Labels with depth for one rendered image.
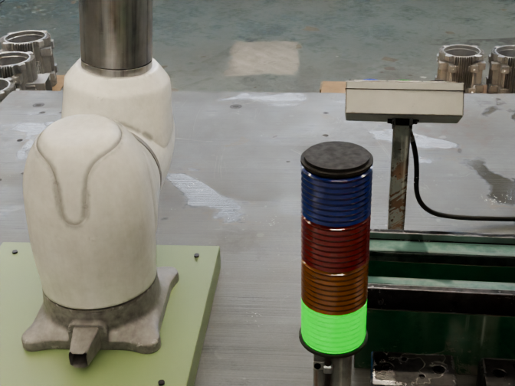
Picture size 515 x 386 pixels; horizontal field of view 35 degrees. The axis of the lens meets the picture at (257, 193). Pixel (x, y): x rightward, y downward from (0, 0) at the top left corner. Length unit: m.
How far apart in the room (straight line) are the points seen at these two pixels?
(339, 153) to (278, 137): 1.04
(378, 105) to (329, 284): 0.55
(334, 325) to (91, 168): 0.39
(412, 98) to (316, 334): 0.55
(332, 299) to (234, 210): 0.75
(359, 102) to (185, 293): 0.37
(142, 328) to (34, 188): 0.23
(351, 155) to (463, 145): 1.04
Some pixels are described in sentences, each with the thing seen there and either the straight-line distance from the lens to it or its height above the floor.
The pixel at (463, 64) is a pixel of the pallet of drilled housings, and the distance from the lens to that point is 3.62.
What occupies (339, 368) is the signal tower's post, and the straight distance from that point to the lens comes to 0.80.
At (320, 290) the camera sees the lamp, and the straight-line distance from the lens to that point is 0.72.
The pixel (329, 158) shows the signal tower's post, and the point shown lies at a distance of 0.68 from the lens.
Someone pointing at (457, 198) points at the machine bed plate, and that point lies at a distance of 1.51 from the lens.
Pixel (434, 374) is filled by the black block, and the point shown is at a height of 0.86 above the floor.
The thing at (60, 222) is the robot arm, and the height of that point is 1.02.
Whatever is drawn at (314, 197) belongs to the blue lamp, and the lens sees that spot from 0.68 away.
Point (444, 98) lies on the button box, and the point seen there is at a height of 1.06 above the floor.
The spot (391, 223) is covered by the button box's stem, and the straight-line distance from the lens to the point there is 1.33.
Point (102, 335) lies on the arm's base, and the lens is 1.09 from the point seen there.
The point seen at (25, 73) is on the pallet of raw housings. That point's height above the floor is 0.51.
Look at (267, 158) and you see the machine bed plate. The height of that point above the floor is 0.80.
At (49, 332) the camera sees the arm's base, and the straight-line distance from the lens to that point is 1.12.
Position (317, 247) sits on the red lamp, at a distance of 0.70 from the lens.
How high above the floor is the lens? 1.52
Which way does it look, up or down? 28 degrees down
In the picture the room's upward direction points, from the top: 2 degrees counter-clockwise
